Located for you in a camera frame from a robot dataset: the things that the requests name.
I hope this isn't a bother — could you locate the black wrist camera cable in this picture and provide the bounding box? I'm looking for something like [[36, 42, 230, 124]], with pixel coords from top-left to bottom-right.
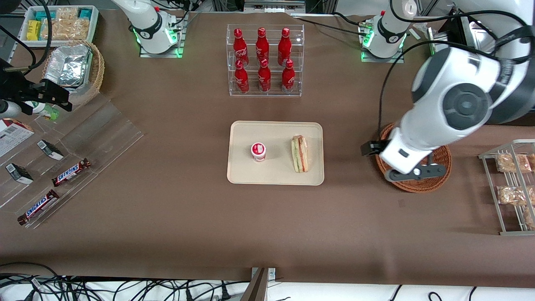
[[378, 40, 523, 143]]

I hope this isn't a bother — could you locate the aluminium camera post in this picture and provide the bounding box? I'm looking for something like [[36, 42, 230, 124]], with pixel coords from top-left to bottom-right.
[[242, 268, 276, 301]]

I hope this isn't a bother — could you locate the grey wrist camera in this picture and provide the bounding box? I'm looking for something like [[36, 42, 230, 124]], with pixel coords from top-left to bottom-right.
[[0, 99, 22, 119], [385, 156, 446, 183]]

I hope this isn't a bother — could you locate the tan wicker basket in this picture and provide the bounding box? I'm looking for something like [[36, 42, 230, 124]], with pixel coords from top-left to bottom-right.
[[41, 40, 105, 107]]

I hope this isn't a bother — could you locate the clear acrylic display stand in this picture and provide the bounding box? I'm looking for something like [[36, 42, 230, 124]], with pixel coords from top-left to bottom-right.
[[0, 93, 145, 230]]

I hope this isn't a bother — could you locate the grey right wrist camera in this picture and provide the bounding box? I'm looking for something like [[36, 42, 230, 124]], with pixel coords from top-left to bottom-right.
[[0, 99, 22, 119]]

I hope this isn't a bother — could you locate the small black white box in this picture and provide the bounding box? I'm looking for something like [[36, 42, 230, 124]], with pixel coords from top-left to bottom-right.
[[37, 140, 65, 161], [5, 163, 34, 185]]

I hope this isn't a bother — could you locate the triangular sandwich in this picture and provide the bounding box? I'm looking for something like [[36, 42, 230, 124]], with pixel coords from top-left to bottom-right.
[[291, 134, 309, 173]]

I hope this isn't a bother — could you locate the round brown wicker basket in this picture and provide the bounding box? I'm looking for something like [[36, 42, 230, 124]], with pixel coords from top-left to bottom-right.
[[375, 122, 453, 193]]

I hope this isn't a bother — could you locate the green white small bottle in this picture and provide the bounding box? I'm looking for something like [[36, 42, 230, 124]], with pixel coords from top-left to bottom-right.
[[24, 101, 59, 122]]

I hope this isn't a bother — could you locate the grey metal wire rack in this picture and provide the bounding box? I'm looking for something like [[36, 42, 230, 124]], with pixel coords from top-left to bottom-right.
[[479, 139, 535, 236]]

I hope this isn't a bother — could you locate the cream plastic tray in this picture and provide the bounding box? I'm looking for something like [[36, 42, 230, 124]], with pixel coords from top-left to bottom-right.
[[227, 121, 325, 186]]

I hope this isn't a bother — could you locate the white orange carton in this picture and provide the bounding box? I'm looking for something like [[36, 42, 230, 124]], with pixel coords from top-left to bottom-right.
[[0, 118, 35, 158]]

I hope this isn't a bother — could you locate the aluminium frame profile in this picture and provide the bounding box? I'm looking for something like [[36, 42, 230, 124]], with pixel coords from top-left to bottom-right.
[[245, 0, 306, 13]]

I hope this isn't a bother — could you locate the Snickers chocolate bar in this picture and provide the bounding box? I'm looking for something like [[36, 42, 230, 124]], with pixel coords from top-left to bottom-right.
[[17, 189, 60, 226], [51, 158, 92, 187]]

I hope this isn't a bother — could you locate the beige cracker bag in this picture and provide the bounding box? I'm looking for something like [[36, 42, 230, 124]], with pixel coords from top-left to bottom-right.
[[42, 19, 91, 41], [50, 7, 80, 21]]

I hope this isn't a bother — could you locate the aluminium arm base plate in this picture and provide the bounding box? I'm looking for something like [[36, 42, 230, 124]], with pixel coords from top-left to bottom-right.
[[361, 25, 405, 64], [139, 15, 186, 58]]

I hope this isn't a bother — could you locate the white plastic bin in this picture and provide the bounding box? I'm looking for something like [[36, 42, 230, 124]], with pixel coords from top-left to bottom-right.
[[19, 5, 100, 47]]

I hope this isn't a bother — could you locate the silver foil container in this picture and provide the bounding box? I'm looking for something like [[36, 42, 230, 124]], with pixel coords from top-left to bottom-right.
[[43, 44, 93, 89]]

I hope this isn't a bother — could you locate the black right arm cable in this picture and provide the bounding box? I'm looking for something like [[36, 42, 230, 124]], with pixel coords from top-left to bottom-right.
[[0, 0, 53, 76]]

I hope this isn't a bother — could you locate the red cola bottle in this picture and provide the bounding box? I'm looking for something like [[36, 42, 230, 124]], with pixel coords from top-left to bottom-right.
[[233, 28, 250, 66], [257, 59, 272, 92], [255, 27, 270, 63], [281, 59, 296, 93], [234, 60, 250, 93], [278, 28, 292, 65]]

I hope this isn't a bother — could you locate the clear acrylic bottle rack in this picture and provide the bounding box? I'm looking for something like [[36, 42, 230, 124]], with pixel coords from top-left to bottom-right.
[[227, 24, 305, 97]]

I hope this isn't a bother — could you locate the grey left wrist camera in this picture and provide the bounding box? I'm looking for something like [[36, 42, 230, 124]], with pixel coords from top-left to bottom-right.
[[385, 156, 446, 183]]

